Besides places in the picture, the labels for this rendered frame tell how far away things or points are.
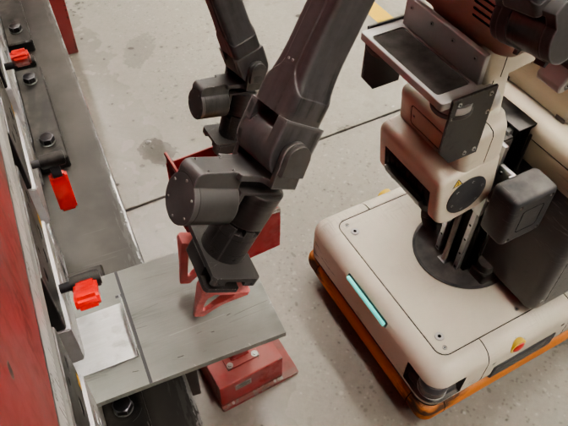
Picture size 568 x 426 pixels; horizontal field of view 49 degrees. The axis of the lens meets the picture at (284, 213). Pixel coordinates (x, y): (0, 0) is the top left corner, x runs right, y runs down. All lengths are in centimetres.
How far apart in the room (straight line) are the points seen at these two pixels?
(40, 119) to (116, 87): 158
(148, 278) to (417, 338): 96
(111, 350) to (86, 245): 32
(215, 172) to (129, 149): 192
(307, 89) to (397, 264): 121
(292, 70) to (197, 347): 37
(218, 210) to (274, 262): 148
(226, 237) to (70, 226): 47
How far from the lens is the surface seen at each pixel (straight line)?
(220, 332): 82
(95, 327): 85
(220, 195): 65
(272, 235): 129
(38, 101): 136
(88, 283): 61
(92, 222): 113
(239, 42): 113
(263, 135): 66
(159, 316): 84
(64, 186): 84
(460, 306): 177
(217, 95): 117
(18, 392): 33
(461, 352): 170
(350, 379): 192
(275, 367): 182
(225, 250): 73
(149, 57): 303
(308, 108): 66
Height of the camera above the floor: 171
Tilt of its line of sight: 49 degrees down
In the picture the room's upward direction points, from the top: 2 degrees clockwise
